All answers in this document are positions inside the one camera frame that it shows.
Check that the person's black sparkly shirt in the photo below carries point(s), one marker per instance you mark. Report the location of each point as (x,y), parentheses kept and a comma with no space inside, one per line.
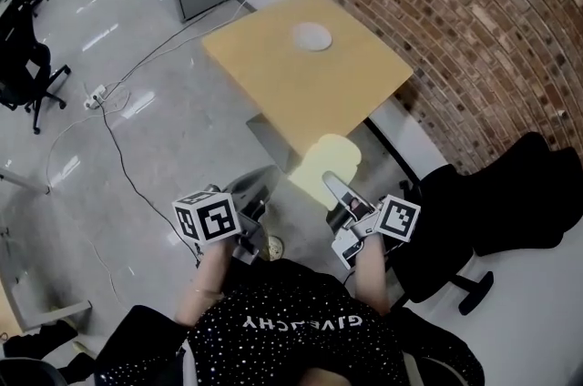
(291,329)

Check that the black office chair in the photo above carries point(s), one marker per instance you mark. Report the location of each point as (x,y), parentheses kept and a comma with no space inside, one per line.
(20,56)
(483,206)
(27,372)

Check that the white round plate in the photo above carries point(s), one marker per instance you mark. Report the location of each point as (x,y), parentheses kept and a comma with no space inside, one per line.
(312,37)

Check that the black bag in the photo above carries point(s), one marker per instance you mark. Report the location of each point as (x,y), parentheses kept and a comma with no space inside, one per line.
(41,338)

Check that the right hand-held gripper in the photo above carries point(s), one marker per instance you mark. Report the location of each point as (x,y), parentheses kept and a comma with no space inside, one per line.
(397,218)

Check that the white desk leg frame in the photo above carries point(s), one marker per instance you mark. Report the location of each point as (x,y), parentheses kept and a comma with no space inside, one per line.
(27,302)

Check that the white power strip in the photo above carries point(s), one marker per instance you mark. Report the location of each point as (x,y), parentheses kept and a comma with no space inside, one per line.
(95,96)

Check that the round floor socket cover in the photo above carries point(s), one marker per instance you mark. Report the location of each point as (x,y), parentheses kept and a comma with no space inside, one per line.
(274,247)

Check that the person's right forearm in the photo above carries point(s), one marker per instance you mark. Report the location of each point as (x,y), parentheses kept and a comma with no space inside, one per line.
(371,275)

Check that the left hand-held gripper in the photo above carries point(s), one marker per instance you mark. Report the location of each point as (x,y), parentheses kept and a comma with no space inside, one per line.
(214,218)

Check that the grey metal table base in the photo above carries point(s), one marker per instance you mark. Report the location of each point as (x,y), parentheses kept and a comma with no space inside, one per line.
(273,138)

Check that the person's left forearm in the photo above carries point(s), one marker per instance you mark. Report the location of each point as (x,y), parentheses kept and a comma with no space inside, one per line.
(207,279)

